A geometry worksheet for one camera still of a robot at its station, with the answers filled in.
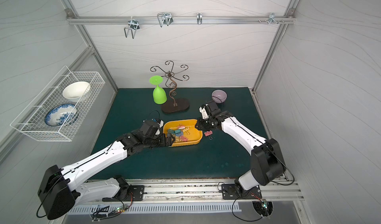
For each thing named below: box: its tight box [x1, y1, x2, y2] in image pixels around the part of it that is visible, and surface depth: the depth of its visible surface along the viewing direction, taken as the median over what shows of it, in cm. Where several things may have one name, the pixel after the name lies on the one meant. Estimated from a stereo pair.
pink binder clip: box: [203, 130, 213, 141], surface depth 96 cm
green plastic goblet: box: [149, 75, 168, 105], surface depth 88 cm
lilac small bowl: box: [211, 89, 228, 104], surface depth 113 cm
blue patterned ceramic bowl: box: [44, 103, 79, 127], surface depth 65 cm
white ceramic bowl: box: [62, 81, 91, 103], surface depth 73 cm
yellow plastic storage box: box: [162, 118, 203, 148], surface depth 97 cm
